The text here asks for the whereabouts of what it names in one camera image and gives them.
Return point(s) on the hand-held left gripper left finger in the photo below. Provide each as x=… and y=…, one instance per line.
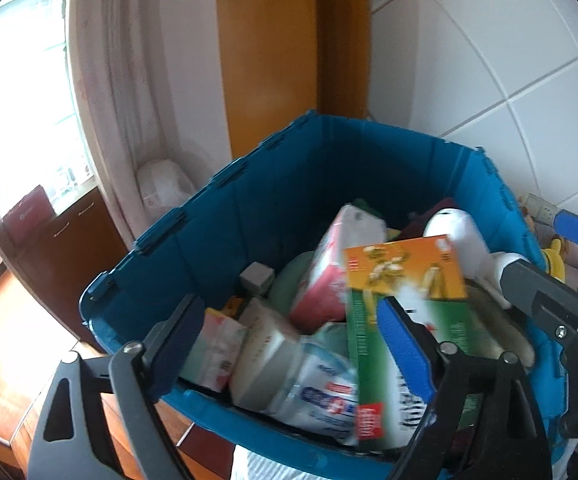
x=176, y=345

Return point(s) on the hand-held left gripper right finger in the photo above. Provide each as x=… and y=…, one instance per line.
x=404, y=350

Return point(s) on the yellow plush brown stripes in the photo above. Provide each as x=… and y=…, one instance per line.
x=555, y=255

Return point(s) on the green and orange medicine box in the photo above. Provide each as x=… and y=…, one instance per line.
x=394, y=270

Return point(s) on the blue plastic storage crate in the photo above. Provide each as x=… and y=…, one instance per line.
x=319, y=170

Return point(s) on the white wet wipes pack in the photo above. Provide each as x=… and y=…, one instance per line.
x=319, y=385

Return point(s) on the white duck plush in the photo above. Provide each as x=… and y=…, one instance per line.
x=456, y=235

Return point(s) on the grey cube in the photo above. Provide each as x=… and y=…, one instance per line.
x=256, y=277

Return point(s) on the pink tissue pack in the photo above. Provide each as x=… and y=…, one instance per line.
x=324, y=270

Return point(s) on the brown wooden cabinet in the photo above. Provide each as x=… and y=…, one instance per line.
x=84, y=260

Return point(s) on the light green soft item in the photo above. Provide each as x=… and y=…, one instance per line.
x=289, y=285

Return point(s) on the maroon pouch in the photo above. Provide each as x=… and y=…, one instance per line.
x=429, y=217

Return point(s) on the white plastic bag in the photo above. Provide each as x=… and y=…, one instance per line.
x=161, y=185

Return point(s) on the red paper bag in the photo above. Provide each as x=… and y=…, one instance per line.
x=26, y=215

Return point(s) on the white curtain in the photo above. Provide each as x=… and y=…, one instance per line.
x=134, y=85

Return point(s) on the wooden wall trim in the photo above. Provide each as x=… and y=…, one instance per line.
x=269, y=60

